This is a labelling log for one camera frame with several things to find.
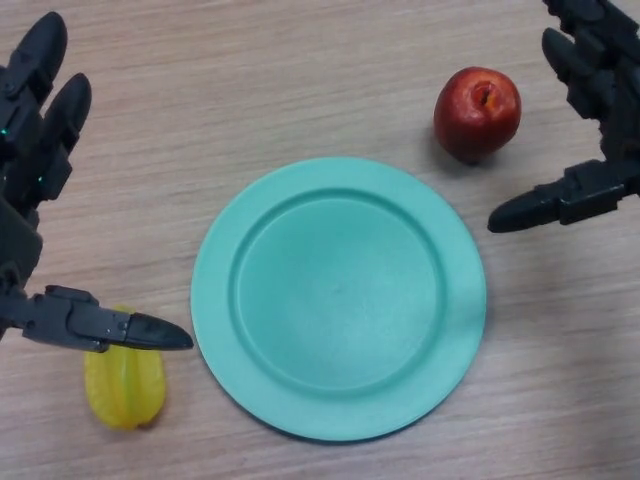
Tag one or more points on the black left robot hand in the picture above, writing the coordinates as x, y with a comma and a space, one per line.
35, 165

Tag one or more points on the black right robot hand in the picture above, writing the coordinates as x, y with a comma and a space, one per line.
590, 115

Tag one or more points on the red apple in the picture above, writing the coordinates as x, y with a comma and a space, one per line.
476, 115

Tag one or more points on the green round plate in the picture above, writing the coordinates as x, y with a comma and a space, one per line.
339, 299

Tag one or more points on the yellow starfruit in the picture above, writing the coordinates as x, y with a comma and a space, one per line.
125, 395

